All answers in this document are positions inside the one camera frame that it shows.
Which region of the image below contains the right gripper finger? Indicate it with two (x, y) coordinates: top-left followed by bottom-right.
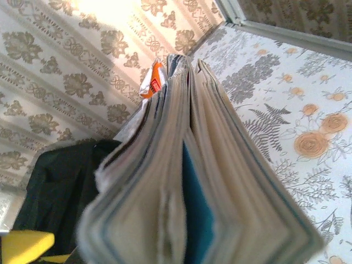
(0, 230), (55, 264)

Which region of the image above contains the black student backpack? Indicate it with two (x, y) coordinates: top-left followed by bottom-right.
(12, 139), (122, 264)

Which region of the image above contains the torn orange magazine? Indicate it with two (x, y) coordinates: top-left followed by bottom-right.
(76, 53), (327, 264)

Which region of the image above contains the right aluminium corner post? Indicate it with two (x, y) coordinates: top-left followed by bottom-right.
(217, 0), (248, 27)

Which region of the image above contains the right aluminium side rail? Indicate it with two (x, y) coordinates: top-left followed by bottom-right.
(236, 20), (352, 54)

